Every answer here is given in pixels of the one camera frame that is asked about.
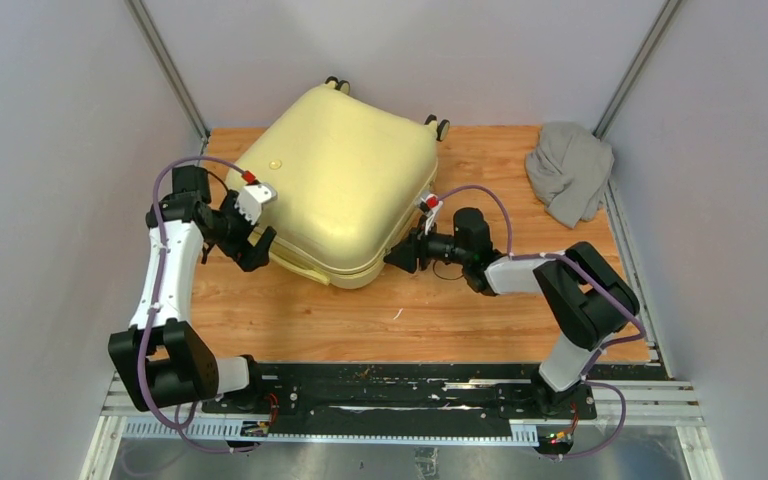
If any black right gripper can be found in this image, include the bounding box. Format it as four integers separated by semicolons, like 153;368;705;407
385;214;471;273

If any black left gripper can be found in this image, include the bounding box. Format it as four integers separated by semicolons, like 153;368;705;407
205;191;275;271

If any cream suitcase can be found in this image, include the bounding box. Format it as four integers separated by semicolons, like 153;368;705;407
235;76;450;289

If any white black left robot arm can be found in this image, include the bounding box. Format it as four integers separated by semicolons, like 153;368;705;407
108;156;278;413

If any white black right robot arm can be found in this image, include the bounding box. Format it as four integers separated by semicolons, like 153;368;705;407
384;207;640;418

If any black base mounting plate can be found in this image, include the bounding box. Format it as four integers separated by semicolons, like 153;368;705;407
202;363;596;438

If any grey crumpled cloth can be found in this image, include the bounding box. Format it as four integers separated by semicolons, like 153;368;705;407
524;121;615;229

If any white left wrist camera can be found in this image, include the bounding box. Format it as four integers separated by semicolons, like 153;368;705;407
234;183;278;225

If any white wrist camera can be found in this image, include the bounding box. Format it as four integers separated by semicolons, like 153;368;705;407
420;194;443;234
234;183;278;225

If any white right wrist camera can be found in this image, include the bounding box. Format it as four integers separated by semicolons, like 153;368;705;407
420;194;443;234

